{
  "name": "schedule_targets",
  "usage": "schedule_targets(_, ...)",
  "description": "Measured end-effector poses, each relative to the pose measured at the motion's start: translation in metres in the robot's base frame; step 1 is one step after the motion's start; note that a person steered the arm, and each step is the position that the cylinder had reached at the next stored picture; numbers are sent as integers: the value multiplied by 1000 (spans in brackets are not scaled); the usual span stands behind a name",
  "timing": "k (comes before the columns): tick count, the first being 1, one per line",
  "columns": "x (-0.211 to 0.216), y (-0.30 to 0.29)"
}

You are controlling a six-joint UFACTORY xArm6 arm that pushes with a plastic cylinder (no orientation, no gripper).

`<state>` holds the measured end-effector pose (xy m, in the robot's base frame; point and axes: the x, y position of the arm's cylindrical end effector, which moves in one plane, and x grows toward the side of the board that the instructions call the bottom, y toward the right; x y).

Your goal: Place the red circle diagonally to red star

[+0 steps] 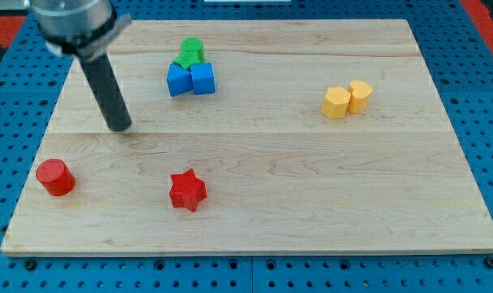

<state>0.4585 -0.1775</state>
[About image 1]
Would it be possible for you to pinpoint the green star block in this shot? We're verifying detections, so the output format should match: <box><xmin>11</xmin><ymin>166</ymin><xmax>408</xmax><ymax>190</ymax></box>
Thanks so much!
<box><xmin>172</xmin><ymin>51</ymin><xmax>204</xmax><ymax>70</ymax></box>

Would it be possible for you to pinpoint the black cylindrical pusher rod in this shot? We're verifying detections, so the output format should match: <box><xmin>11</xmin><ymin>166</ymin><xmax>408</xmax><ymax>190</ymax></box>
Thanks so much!
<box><xmin>80</xmin><ymin>54</ymin><xmax>132</xmax><ymax>132</ymax></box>

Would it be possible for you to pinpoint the red cylinder block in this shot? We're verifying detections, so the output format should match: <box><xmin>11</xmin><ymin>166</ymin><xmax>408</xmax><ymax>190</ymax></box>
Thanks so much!
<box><xmin>36</xmin><ymin>159</ymin><xmax>76</xmax><ymax>196</ymax></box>

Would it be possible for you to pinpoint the yellow hexagon block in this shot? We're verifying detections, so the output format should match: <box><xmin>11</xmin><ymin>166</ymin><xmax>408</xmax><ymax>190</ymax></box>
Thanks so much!
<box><xmin>321</xmin><ymin>86</ymin><xmax>351</xmax><ymax>120</ymax></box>

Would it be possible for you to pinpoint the yellow heart block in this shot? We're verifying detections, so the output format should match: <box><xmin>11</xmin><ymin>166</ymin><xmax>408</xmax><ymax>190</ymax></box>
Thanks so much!
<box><xmin>347</xmin><ymin>80</ymin><xmax>373</xmax><ymax>114</ymax></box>

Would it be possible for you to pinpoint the red star block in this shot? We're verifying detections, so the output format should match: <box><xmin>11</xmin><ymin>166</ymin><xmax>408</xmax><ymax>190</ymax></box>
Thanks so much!
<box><xmin>169</xmin><ymin>168</ymin><xmax>207</xmax><ymax>212</ymax></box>

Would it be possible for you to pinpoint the green cylinder block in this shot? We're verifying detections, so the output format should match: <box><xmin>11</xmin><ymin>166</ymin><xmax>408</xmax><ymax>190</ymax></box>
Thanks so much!
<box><xmin>181</xmin><ymin>37</ymin><xmax>205</xmax><ymax>62</ymax></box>

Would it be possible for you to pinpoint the blue cube block left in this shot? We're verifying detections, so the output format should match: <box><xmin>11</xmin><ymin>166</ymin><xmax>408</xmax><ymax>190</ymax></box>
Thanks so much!
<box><xmin>167</xmin><ymin>63</ymin><xmax>194</xmax><ymax>97</ymax></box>

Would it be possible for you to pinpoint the wooden board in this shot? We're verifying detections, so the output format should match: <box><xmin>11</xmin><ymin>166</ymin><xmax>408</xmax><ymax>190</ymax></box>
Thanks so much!
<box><xmin>1</xmin><ymin>19</ymin><xmax>493</xmax><ymax>257</ymax></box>

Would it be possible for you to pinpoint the blue cube block right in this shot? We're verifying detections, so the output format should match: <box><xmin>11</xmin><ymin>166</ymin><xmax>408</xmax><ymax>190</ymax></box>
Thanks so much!
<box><xmin>190</xmin><ymin>63</ymin><xmax>216</xmax><ymax>95</ymax></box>

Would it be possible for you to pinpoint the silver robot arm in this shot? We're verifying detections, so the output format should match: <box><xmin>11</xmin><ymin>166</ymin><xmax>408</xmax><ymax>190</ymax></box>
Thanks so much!
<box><xmin>24</xmin><ymin>0</ymin><xmax>132</xmax><ymax>132</ymax></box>

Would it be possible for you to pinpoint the blue cube block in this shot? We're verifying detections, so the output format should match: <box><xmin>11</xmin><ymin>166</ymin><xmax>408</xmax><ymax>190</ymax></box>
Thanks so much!
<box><xmin>190</xmin><ymin>63</ymin><xmax>216</xmax><ymax>95</ymax></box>
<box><xmin>167</xmin><ymin>63</ymin><xmax>194</xmax><ymax>97</ymax></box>

